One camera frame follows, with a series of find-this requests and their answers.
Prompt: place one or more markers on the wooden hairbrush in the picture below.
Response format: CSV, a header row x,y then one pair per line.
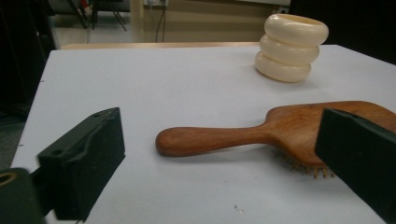
x,y
218,139

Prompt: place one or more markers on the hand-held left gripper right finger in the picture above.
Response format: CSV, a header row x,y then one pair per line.
x,y
358,152

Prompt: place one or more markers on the black curtain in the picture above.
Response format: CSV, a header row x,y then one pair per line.
x,y
21,53
351,21

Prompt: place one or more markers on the cream ringed holder cup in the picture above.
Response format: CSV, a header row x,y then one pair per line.
x,y
288,53

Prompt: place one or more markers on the light wooden shelf unit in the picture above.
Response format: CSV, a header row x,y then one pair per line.
x,y
211,25

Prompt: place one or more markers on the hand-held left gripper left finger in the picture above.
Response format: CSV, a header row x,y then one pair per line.
x,y
84,158

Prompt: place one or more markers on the black tripod legs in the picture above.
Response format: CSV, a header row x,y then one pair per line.
x,y
93,14

